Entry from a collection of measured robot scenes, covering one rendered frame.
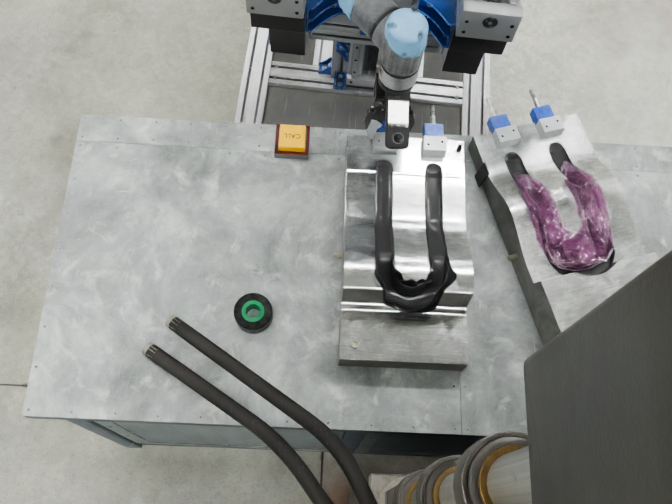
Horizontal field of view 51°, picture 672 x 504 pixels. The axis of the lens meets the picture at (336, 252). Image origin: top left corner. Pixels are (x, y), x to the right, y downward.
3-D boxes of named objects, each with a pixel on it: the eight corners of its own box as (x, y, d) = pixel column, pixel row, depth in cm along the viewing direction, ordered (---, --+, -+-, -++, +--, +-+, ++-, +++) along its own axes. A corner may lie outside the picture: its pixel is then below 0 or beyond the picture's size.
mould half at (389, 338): (345, 154, 163) (348, 123, 151) (455, 160, 164) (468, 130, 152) (337, 365, 145) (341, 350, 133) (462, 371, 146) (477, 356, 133)
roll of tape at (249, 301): (249, 341, 146) (248, 337, 143) (227, 312, 148) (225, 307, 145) (280, 319, 148) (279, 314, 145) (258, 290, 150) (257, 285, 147)
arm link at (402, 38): (408, -5, 123) (440, 26, 120) (400, 35, 133) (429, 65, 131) (374, 16, 121) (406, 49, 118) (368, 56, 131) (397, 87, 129)
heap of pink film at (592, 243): (504, 175, 157) (514, 158, 149) (577, 159, 159) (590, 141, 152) (546, 281, 148) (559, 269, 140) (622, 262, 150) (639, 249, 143)
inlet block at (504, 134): (475, 107, 167) (481, 94, 162) (495, 103, 167) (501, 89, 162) (494, 154, 162) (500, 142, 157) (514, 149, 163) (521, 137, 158)
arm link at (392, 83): (420, 80, 129) (376, 78, 129) (416, 94, 134) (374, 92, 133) (420, 47, 132) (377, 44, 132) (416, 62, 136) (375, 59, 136)
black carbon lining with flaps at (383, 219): (373, 164, 155) (377, 142, 146) (445, 168, 155) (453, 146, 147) (370, 315, 142) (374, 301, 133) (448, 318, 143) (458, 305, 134)
